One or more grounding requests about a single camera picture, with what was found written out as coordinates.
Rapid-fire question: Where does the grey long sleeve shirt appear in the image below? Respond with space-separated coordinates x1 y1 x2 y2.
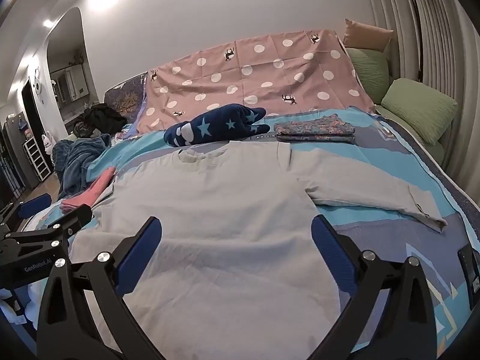
71 141 445 359

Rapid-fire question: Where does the black clothes pile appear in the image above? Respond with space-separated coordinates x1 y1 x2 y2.
73 103 128 138

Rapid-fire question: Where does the folded pink garment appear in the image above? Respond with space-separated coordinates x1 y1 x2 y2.
60 166 116 214

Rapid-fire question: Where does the white shelf rack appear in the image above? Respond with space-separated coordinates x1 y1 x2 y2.
23 137 51 182

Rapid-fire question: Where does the dark blue fleece blanket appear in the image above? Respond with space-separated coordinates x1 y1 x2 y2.
52 134 111 199

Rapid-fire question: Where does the white plush toy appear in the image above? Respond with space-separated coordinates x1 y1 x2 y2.
41 132 56 155

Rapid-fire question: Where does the dark patterned pillow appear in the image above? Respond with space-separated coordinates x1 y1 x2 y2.
103 72 147 124

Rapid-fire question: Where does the blue patterned bed cover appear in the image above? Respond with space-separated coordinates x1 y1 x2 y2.
22 106 475 360

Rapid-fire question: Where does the navy star plush garment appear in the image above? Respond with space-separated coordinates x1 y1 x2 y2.
163 104 270 147

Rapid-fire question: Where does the folded floral patterned garment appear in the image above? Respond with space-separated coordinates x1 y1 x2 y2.
273 114 356 144

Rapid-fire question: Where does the near green pillow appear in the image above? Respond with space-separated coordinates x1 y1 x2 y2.
381 78 458 146

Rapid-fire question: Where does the green pillow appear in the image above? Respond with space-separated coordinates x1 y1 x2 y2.
381 78 458 146
346 48 391 104

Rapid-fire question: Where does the far green pillow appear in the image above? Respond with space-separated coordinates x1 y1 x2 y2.
346 48 391 104

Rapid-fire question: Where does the pink polka dot sheet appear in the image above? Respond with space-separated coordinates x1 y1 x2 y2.
137 29 374 134

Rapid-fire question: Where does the beige curtain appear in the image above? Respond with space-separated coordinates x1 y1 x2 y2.
370 0 479 202

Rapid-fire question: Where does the tan pillow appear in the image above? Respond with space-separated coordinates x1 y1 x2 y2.
343 19 395 52

